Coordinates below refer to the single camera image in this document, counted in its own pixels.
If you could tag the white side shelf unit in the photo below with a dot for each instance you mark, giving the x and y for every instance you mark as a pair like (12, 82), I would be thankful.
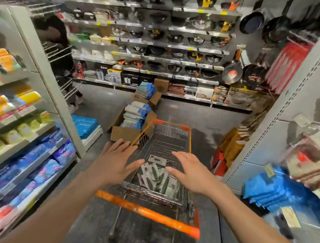
(47, 80)

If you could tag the pile of packaged kitchen tools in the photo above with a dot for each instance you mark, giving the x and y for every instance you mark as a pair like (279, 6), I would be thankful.
(160, 178)

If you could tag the person's right forearm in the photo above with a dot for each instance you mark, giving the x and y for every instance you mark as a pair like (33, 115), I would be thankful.
(250, 215)

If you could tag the background cookware shelf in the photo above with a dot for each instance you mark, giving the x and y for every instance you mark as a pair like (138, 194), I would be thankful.
(160, 45)

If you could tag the black frying pan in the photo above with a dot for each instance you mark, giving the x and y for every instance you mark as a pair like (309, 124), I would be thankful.
(255, 76)
(232, 73)

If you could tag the small open cardboard box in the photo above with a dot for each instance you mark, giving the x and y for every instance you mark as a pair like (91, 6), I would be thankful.
(156, 98)

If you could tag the rows of hanging utensil packets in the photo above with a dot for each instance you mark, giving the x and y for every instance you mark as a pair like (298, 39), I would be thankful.
(305, 155)

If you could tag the group of colourful packets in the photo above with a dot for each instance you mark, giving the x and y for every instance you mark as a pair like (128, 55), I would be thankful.
(35, 170)

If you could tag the brown carton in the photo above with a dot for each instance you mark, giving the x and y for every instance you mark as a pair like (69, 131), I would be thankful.
(161, 85)

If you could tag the plain black hanging pan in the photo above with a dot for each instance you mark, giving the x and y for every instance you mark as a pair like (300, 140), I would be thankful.
(251, 22)
(275, 30)

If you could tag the white display platform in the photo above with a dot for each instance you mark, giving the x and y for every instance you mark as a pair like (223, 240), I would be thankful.
(94, 137)

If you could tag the person's left forearm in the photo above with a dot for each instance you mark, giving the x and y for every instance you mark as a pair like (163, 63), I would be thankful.
(50, 215)

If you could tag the blue boxes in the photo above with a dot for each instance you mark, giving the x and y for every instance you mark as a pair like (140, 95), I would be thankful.
(84, 125)

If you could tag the red hanging packets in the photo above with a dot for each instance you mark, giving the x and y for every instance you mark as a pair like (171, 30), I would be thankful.
(287, 65)

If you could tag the person's right hand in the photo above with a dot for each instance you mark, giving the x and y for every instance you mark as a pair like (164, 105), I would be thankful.
(197, 175)

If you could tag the person's left hand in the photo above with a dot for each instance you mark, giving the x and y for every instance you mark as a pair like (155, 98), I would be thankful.
(117, 162)

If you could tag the large open cardboard box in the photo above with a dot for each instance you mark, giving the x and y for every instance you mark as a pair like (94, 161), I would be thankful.
(120, 134)

